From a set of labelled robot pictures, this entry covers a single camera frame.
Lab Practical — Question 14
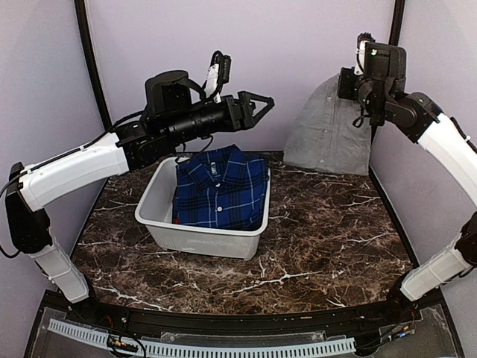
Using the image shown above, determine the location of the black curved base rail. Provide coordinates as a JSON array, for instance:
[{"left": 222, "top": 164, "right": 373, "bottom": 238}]
[{"left": 37, "top": 289, "right": 446, "bottom": 340}]

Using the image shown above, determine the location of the black frame post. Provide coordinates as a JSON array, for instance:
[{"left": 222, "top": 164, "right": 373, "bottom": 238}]
[
  {"left": 74, "top": 0, "right": 112, "bottom": 129},
  {"left": 368, "top": 0, "right": 406, "bottom": 157}
]

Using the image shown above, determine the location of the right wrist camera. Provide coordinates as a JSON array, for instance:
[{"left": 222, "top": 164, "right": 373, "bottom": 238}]
[{"left": 354, "top": 32, "right": 375, "bottom": 76}]

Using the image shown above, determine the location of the grey long sleeve shirt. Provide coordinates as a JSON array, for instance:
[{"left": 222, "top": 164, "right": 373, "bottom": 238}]
[{"left": 283, "top": 75, "right": 371, "bottom": 175}]

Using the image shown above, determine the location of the white plastic bin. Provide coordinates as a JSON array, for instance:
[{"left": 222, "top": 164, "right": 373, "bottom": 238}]
[{"left": 134, "top": 155, "right": 271, "bottom": 260}]

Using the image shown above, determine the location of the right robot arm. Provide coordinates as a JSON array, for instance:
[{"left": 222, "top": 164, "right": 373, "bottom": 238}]
[{"left": 338, "top": 34, "right": 476, "bottom": 324}]

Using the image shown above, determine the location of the right black frame post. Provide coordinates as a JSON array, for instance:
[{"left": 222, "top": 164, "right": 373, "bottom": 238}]
[{"left": 368, "top": 0, "right": 406, "bottom": 157}]

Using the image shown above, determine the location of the white slotted cable duct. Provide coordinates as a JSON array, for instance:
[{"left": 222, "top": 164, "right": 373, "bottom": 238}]
[{"left": 48, "top": 318, "right": 356, "bottom": 358}]

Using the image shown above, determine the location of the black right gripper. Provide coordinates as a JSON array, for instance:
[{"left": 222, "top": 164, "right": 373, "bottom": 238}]
[{"left": 336, "top": 65, "right": 382, "bottom": 118}]

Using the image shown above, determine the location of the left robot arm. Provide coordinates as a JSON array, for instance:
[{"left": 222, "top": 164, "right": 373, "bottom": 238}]
[{"left": 1, "top": 70, "right": 274, "bottom": 325}]

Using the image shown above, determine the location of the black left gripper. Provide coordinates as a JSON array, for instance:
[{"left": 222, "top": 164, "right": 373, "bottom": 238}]
[{"left": 165, "top": 89, "right": 276, "bottom": 146}]

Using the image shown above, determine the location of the left black frame post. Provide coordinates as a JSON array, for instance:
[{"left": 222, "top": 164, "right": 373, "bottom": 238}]
[{"left": 74, "top": 0, "right": 112, "bottom": 129}]

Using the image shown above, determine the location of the blue plaid shirt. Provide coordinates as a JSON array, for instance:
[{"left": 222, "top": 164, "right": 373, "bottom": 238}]
[{"left": 172, "top": 145, "right": 269, "bottom": 231}]

